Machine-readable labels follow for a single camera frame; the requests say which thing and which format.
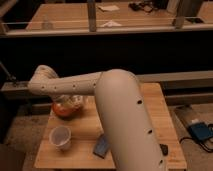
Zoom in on black cable on floor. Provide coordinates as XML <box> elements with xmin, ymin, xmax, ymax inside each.
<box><xmin>179</xmin><ymin>123</ymin><xmax>213</xmax><ymax>154</ymax></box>

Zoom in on orange ceramic bowl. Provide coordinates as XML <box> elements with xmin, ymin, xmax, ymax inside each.
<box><xmin>52</xmin><ymin>95</ymin><xmax>84</xmax><ymax>118</ymax></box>

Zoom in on white plastic cup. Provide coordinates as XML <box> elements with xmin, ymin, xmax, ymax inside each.
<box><xmin>49</xmin><ymin>126</ymin><xmax>71</xmax><ymax>151</ymax></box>

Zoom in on clear plastic bottle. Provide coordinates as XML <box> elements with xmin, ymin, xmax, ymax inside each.
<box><xmin>53</xmin><ymin>95</ymin><xmax>83</xmax><ymax>110</ymax></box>

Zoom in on right metal frame post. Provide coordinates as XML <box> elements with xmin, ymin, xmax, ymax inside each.
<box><xmin>173</xmin><ymin>0</ymin><xmax>189</xmax><ymax>29</ymax></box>

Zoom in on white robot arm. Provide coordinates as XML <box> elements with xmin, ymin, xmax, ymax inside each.
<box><xmin>28</xmin><ymin>65</ymin><xmax>167</xmax><ymax>171</ymax></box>

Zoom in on wooden table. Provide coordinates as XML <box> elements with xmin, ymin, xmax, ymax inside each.
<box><xmin>34</xmin><ymin>83</ymin><xmax>187</xmax><ymax>171</ymax></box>

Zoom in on white paper sheet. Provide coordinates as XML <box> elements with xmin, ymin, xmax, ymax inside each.
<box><xmin>98</xmin><ymin>5</ymin><xmax>120</xmax><ymax>12</ymax></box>

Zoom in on folded white paper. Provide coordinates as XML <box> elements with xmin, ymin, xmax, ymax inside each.
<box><xmin>100</xmin><ymin>20</ymin><xmax>122</xmax><ymax>27</ymax></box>

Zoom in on background wooden desk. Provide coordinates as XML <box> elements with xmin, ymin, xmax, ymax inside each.
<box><xmin>25</xmin><ymin>1</ymin><xmax>213</xmax><ymax>32</ymax></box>

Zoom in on black cables on desk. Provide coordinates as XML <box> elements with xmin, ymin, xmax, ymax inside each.
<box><xmin>128</xmin><ymin>0</ymin><xmax>167</xmax><ymax>14</ymax></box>

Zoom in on metal frame post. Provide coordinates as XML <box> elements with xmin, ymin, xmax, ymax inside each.
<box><xmin>173</xmin><ymin>0</ymin><xmax>189</xmax><ymax>29</ymax></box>
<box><xmin>87</xmin><ymin>0</ymin><xmax>97</xmax><ymax>32</ymax></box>

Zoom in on blue sponge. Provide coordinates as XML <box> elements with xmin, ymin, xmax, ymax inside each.
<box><xmin>93</xmin><ymin>134</ymin><xmax>109</xmax><ymax>159</ymax></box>

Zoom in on blue device on floor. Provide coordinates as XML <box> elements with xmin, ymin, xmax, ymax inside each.
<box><xmin>187</xmin><ymin>122</ymin><xmax>213</xmax><ymax>142</ymax></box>

